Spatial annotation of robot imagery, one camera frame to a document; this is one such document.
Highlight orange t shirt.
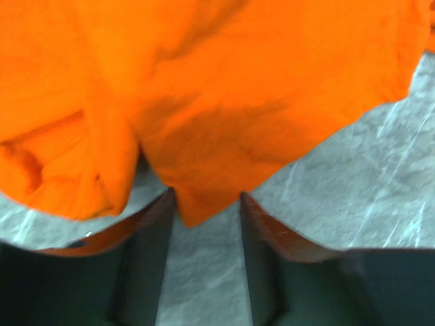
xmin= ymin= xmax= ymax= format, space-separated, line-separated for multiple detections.
xmin=1 ymin=0 xmax=434 ymax=226

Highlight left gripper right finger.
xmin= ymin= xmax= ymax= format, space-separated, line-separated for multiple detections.
xmin=239 ymin=193 xmax=434 ymax=325

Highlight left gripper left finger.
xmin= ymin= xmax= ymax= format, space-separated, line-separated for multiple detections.
xmin=1 ymin=189 xmax=175 ymax=325

